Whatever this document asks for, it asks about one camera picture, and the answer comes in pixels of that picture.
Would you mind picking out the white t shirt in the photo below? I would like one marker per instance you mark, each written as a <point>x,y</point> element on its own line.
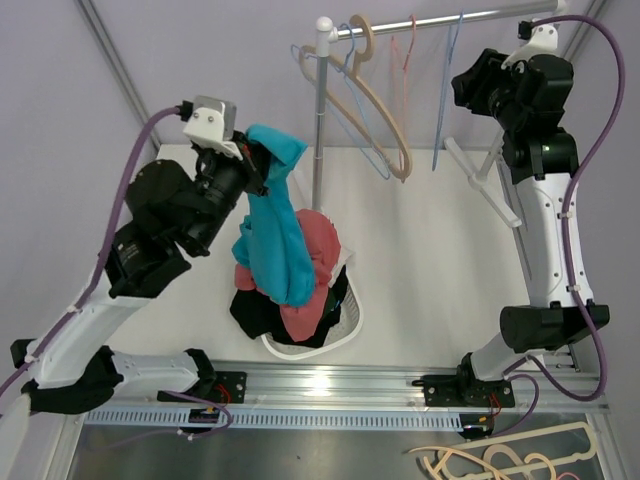
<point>345,255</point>

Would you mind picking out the white perforated basket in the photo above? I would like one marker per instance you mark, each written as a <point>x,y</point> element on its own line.
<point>345,320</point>

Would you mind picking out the light blue wire hanger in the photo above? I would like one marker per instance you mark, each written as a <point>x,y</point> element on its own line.
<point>345,49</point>

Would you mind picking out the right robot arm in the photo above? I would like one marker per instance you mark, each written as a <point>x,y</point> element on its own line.
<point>527,100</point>

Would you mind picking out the teal t shirt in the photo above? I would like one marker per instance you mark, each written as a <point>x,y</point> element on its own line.
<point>271,243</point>

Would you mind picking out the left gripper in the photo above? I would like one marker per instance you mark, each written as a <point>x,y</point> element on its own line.
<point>255,163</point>

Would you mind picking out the metal clothes rack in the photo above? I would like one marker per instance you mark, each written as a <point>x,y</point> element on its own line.
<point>529,9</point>

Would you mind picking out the beige hangers pile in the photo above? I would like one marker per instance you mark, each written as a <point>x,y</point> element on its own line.
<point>497,458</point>

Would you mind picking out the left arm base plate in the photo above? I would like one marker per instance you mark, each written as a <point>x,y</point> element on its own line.
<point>223,387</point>

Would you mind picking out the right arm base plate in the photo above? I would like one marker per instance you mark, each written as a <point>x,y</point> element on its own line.
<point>457,391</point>

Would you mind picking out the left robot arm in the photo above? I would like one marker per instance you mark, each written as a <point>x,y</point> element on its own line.
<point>175,218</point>

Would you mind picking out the salmon pink shirt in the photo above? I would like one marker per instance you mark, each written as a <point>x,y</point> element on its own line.
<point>308,325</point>

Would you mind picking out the pink wire hanger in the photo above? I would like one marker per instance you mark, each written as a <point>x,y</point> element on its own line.
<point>399,69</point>

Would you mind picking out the black t shirt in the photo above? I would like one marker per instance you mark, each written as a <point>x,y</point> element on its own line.
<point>256,314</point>

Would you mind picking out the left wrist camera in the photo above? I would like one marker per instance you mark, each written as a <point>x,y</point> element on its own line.
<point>211,126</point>

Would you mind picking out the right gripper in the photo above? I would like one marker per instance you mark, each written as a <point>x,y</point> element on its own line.
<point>479,78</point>

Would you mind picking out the aluminium mounting rail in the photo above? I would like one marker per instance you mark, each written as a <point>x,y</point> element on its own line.
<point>325,387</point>

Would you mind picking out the white slotted cable duct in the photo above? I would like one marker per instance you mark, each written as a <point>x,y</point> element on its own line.
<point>254,418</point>

